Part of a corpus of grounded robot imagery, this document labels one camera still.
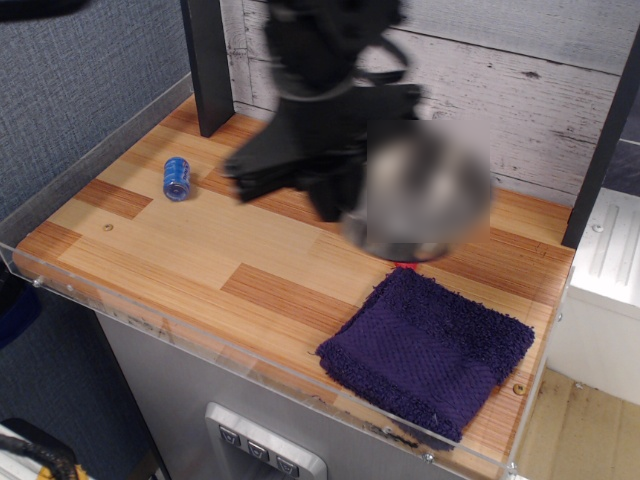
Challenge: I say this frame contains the dark right vertical post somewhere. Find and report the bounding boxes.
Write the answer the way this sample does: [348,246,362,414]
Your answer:
[562,1,639,248]

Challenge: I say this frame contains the purple folded towel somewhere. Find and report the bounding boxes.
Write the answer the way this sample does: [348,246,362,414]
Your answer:
[316,268,535,442]

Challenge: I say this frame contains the red handled metal spoon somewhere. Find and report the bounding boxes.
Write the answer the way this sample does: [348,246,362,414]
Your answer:
[394,262,419,270]

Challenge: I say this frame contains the white metal side cabinet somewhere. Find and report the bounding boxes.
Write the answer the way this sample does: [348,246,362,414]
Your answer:
[547,188,639,404]

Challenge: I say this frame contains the stainless steel pan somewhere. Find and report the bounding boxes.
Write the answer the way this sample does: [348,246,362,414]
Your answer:
[340,120,492,263]

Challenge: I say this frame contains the dark vertical post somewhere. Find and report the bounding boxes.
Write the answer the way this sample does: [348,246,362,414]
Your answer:
[562,1,639,248]
[180,0,234,137]

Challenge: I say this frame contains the small blue can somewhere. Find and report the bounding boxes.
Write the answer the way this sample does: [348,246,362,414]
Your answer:
[163,157,191,202]

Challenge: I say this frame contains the black braided cable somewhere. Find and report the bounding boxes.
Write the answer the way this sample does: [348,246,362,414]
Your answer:
[0,0,91,22]

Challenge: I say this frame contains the silver cabinet with button panel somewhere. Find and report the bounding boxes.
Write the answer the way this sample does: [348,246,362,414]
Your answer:
[99,315,506,479]

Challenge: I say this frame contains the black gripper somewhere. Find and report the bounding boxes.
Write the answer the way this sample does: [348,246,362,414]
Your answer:
[223,84,423,222]

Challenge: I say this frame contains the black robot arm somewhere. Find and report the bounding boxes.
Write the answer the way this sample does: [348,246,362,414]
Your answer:
[224,1,421,222]

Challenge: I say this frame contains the dark left vertical post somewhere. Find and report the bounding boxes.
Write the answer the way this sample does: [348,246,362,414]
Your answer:
[180,0,234,137]

